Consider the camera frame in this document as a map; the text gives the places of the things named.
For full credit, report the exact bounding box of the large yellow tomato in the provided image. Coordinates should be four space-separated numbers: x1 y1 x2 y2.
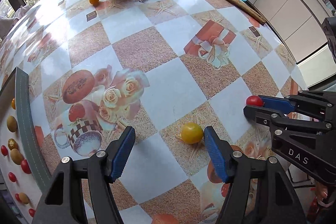
181 122 203 144

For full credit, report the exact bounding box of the yellow-brown round fruit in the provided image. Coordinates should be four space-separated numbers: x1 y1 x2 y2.
10 148 24 165

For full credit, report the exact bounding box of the small red cherry tomato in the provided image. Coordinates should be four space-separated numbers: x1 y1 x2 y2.
8 172 17 182

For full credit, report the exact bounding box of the yellow cherry tomato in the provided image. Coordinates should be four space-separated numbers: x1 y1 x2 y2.
7 138 19 150

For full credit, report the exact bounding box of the brown longan fruit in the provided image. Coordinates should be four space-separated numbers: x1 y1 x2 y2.
6 115 18 132

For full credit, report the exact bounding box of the green-rimmed white tray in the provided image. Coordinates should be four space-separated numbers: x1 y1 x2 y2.
1 68 51 223

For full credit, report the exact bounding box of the red tomato tray bottom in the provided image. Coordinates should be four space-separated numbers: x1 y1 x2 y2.
29 209 35 218

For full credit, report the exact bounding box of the tan fruit in tray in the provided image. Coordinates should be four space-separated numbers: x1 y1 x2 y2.
18 192 30 205

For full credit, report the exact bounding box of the red tomato behind bowl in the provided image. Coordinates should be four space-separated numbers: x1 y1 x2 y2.
1 145 8 156

